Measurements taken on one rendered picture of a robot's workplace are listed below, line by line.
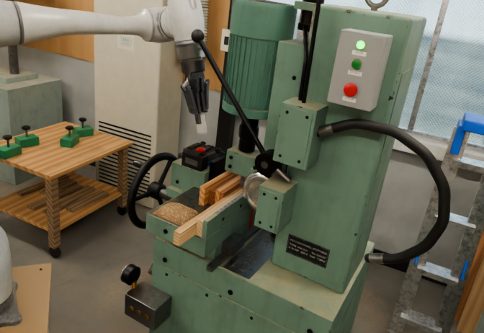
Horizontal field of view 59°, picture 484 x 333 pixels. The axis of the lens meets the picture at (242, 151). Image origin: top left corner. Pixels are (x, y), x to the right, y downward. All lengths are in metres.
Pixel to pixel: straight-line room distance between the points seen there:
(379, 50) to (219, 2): 1.95
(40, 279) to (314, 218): 0.87
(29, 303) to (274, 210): 0.77
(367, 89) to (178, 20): 0.62
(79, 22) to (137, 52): 1.61
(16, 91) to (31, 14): 2.15
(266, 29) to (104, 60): 1.96
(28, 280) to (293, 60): 1.04
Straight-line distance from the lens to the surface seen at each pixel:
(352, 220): 1.12
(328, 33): 1.03
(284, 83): 1.13
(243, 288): 1.23
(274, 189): 1.07
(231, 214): 1.25
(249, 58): 1.15
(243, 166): 1.29
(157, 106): 2.78
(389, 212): 2.76
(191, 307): 1.39
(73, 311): 2.32
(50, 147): 2.72
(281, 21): 1.15
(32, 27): 1.16
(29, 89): 3.36
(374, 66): 0.95
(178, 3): 1.33
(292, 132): 1.01
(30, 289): 1.49
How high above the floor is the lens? 1.55
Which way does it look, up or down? 22 degrees down
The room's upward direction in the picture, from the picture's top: 7 degrees clockwise
